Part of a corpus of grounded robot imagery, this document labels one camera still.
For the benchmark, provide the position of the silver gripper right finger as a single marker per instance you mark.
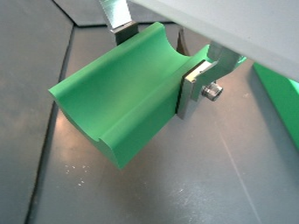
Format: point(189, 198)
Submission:
point(200, 82)

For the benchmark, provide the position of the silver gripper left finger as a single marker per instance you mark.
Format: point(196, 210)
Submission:
point(121, 23)

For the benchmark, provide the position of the green arch block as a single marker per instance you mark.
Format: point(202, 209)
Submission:
point(121, 98)

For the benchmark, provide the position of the green shape sorter board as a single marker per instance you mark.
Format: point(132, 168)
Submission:
point(284, 93)

